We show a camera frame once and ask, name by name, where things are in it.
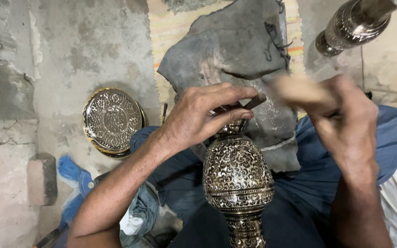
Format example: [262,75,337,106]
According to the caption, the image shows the person's right hand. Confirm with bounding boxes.
[302,76,380,173]

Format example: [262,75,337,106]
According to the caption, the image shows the person's left hand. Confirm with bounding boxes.
[160,82,260,155]

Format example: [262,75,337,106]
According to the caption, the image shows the wooden mallet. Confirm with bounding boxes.
[269,74,337,108]

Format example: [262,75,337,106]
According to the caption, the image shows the dark metal chisel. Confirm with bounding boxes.
[212,93,267,116]

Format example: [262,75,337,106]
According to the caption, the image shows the engraved brass vase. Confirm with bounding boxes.
[202,118,275,248]
[315,0,397,58]

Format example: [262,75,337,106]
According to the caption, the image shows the person's blue trousers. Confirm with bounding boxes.
[130,104,397,248]

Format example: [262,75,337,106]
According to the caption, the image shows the grey worn cloth pad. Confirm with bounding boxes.
[157,0,302,173]

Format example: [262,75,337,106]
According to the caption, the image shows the striped woven mat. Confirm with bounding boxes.
[146,0,306,119]

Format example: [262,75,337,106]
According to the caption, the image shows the engraved round brass plate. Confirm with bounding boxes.
[82,87,143,154]
[107,105,147,159]

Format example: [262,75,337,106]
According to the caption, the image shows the grey-green cloth bag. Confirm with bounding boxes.
[93,172,160,248]

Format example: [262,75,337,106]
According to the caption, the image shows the white crumpled paper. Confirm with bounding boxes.
[119,206,145,237]

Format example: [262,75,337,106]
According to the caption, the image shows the blue bristle brush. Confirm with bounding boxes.
[32,154,96,248]

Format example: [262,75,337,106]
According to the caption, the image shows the stone block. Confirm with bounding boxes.
[26,153,58,207]

